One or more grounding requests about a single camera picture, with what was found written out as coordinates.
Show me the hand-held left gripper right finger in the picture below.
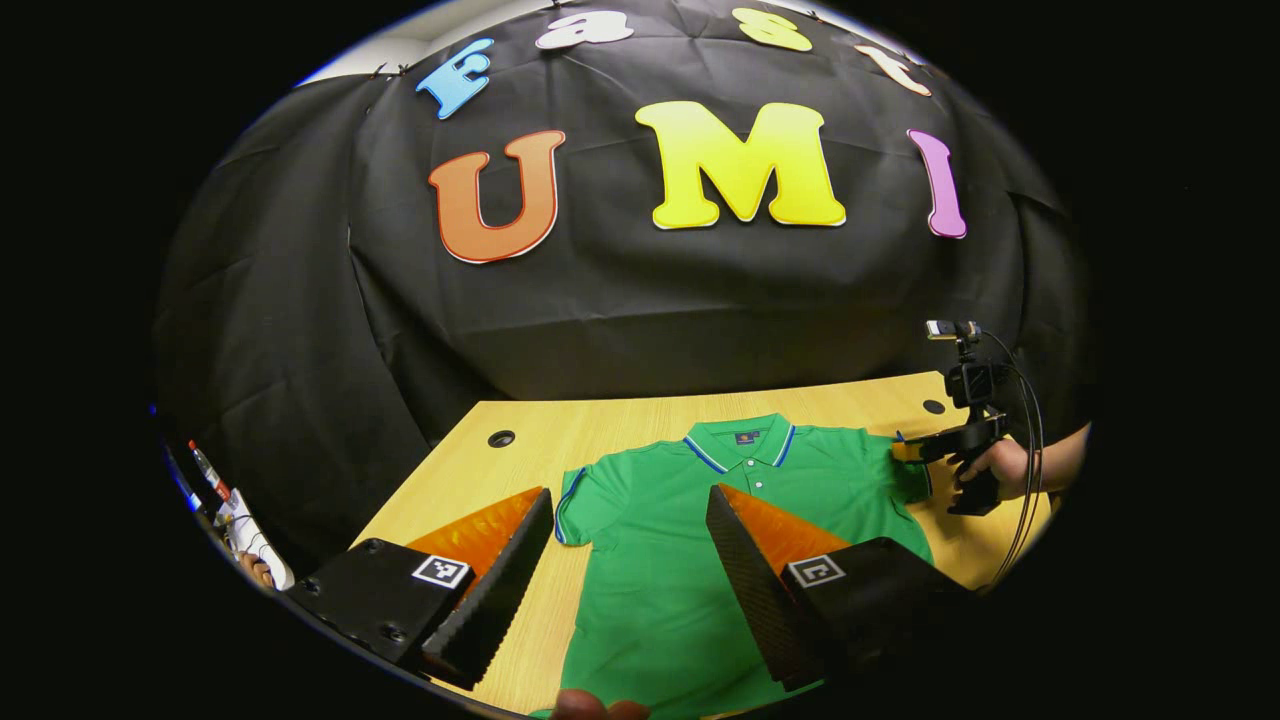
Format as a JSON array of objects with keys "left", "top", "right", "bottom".
[{"left": 705, "top": 483, "right": 986, "bottom": 693}]

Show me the green T-shirt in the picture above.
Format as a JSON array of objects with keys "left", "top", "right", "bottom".
[{"left": 530, "top": 413, "right": 936, "bottom": 720}]

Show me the black cable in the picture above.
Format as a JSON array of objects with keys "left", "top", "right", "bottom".
[{"left": 975, "top": 328, "right": 1046, "bottom": 593}]

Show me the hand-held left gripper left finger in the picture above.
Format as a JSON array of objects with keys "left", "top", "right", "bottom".
[{"left": 285, "top": 486, "right": 556, "bottom": 693}]

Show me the white and red object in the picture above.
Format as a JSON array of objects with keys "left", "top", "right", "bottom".
[{"left": 188, "top": 440, "right": 296, "bottom": 591}]

